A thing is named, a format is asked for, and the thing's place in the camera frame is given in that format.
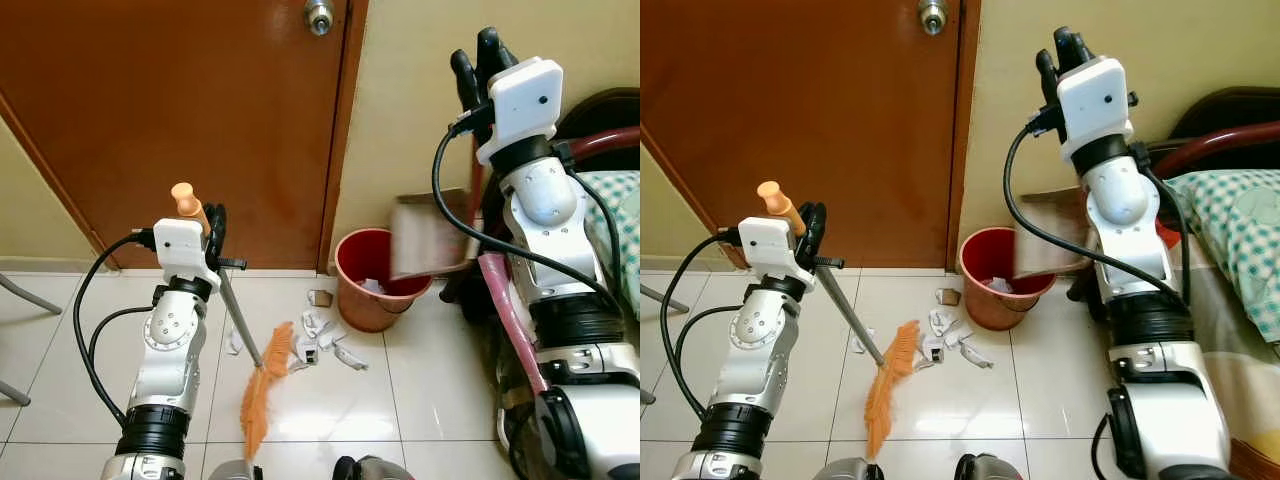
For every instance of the dark red metal tube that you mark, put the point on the dark red metal tube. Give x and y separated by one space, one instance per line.
610 138
1215 142

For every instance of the orange broom with grey pole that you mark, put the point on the orange broom with grey pole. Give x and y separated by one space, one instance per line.
262 400
892 385

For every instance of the grey right robot leg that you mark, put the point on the grey right robot leg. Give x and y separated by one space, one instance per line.
367 468
985 468

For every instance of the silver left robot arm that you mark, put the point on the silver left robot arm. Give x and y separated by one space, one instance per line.
755 345
170 340

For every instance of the brown door frame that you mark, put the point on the brown door frame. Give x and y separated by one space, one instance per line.
968 120
345 120

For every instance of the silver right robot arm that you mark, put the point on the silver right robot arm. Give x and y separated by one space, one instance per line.
545 195
1115 195

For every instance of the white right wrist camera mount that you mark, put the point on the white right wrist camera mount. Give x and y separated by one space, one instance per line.
1095 100
522 105

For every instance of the silver door knob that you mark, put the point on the silver door knob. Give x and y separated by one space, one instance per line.
932 14
319 15

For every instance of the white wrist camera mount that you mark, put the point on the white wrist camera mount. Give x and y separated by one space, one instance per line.
180 245
768 242
1095 100
522 105

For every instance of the white paper in bucket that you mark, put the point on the white paper in bucket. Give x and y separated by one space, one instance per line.
372 287
998 287

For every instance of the green checkered pillow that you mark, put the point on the green checkered pillow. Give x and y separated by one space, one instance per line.
1225 230
618 215

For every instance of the beige bed sheet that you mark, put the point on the beige bed sheet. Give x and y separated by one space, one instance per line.
1245 400

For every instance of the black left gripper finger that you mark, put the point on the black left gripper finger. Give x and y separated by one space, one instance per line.
814 216
216 218

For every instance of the grey left robot leg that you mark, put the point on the grey left robot leg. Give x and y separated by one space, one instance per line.
235 471
853 470

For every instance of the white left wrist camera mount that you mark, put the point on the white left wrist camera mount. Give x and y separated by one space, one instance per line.
768 242
180 245

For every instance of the red plastic bucket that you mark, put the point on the red plastic bucket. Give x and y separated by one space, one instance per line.
995 312
370 312

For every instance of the brown wooden door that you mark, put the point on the brown wooden door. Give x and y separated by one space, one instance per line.
160 110
790 100

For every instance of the dark wooden bed headboard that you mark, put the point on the dark wooden bed headboard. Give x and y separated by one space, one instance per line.
1225 108
605 108

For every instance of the grey robot leg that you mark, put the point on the grey robot leg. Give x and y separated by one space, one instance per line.
235 471
853 470
985 468
367 468

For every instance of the small brown cardboard scrap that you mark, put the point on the small brown cardboard scrap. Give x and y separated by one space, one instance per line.
946 296
322 298

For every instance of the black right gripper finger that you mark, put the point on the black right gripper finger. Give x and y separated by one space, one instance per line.
1048 75
466 80
494 52
1072 48

